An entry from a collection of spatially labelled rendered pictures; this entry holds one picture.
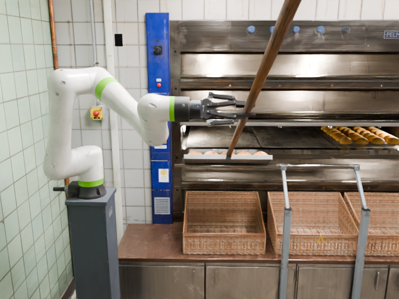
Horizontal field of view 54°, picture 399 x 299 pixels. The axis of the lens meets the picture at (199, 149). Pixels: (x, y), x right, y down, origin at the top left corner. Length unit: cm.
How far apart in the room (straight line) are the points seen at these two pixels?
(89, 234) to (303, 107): 174
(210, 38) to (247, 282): 169
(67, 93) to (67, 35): 133
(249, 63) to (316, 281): 156
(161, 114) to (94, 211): 76
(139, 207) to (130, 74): 103
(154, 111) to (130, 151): 161
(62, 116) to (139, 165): 135
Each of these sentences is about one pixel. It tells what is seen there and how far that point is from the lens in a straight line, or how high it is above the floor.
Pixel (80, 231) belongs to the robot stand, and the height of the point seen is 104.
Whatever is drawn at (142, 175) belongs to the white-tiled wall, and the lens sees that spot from 304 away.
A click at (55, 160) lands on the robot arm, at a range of 186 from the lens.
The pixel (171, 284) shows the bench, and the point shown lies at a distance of 278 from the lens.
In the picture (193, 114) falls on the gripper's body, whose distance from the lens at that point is 142.
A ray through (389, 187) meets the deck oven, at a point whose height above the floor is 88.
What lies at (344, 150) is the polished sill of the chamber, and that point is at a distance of 312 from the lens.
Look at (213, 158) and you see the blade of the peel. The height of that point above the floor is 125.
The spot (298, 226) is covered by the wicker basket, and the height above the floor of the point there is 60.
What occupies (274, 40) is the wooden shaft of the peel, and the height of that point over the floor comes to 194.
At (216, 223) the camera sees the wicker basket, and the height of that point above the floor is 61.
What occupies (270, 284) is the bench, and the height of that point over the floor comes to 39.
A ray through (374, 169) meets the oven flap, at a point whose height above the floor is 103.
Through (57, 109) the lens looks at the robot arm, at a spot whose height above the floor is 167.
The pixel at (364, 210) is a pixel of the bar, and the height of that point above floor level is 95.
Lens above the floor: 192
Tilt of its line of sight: 15 degrees down
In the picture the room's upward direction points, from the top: straight up
